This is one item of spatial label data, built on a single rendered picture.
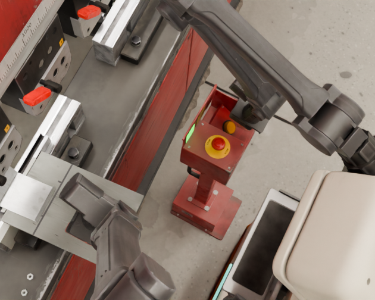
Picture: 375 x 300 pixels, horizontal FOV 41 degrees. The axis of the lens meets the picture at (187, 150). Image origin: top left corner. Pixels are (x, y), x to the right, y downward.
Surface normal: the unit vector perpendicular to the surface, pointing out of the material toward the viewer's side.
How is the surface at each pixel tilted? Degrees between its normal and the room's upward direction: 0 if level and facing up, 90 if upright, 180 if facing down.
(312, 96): 28
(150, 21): 0
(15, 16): 90
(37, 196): 0
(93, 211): 34
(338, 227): 42
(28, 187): 0
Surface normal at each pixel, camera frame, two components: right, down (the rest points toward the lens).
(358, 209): -0.55, -0.58
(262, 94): 0.51, 0.43
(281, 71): 0.14, 0.11
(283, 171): 0.06, -0.36
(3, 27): 0.92, 0.39
